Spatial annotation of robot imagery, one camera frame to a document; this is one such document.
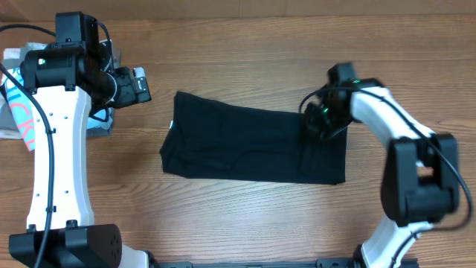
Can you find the grey folded t-shirt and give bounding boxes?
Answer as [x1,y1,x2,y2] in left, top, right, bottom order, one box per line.
[1,42,115,139]

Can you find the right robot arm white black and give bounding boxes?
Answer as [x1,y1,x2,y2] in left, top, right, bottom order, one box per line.
[299,78,467,267]

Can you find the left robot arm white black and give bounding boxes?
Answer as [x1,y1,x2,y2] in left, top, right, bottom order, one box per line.
[9,45,155,267]

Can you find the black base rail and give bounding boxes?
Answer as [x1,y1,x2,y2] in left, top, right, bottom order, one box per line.
[158,257,421,268]

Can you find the light blue printed t-shirt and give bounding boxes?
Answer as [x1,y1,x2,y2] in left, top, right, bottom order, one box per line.
[1,75,115,151]

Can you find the black t-shirt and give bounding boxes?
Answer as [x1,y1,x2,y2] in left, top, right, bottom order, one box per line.
[160,92,347,185]

